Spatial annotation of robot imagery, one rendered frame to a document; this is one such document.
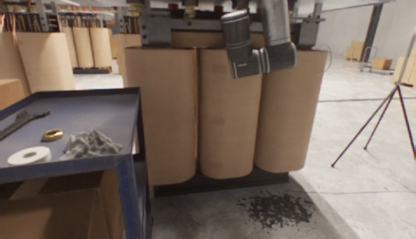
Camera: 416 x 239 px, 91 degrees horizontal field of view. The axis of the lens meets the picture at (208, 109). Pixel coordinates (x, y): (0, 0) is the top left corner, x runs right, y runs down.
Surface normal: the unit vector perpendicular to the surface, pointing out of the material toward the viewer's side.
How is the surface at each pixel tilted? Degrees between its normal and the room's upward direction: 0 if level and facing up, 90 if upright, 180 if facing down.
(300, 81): 90
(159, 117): 90
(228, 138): 90
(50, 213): 26
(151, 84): 90
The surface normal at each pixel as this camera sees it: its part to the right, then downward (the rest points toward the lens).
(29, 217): 0.13, -0.70
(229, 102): 0.21, 0.33
